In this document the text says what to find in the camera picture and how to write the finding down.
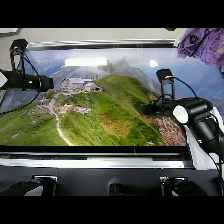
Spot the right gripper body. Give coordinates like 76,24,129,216
145,97,176,118

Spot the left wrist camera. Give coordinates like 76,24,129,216
9,38,30,73

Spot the silver frame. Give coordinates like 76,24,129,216
0,151,224,197

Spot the purple garment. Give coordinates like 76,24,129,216
176,27,224,78

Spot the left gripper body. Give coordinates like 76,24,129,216
8,69,43,92

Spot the black cable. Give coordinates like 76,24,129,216
170,76,200,100
0,49,44,116
209,114,224,196

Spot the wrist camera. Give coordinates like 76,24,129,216
9,38,30,73
155,68,176,101

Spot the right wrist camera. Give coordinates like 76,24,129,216
155,68,176,101

